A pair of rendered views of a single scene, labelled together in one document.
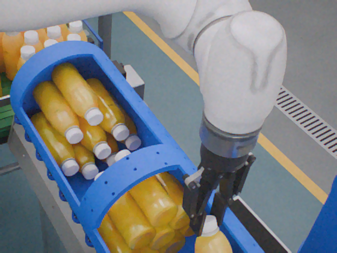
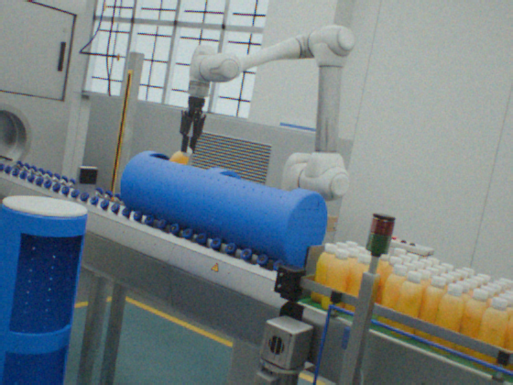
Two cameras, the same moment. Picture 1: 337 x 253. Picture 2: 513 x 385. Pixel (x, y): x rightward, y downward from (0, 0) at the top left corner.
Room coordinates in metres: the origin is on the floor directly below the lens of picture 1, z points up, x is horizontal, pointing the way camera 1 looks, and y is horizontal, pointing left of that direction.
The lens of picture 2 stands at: (3.03, -0.42, 1.43)
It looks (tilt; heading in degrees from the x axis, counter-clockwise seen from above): 7 degrees down; 165
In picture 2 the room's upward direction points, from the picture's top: 10 degrees clockwise
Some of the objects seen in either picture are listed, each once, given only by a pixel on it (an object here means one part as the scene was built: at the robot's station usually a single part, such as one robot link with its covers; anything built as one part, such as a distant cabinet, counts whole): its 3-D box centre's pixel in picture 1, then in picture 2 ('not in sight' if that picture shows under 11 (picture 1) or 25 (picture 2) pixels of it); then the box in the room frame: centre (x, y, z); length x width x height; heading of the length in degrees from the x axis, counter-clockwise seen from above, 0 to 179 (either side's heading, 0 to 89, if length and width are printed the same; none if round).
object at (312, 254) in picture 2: not in sight; (312, 261); (1.13, 0.35, 0.99); 0.10 x 0.02 x 0.12; 129
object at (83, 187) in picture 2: not in sight; (86, 182); (0.09, -0.48, 1.00); 0.10 x 0.04 x 0.15; 129
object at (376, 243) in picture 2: not in sight; (378, 242); (1.65, 0.31, 1.18); 0.06 x 0.06 x 0.05
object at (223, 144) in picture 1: (230, 126); (198, 90); (0.59, -0.08, 1.53); 0.09 x 0.09 x 0.06
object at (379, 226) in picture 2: not in sight; (382, 225); (1.65, 0.31, 1.23); 0.06 x 0.06 x 0.04
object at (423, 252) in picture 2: not in sight; (402, 255); (1.11, 0.70, 1.05); 0.20 x 0.10 x 0.10; 39
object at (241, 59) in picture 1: (241, 64); (204, 64); (0.60, -0.08, 1.64); 0.13 x 0.11 x 0.16; 18
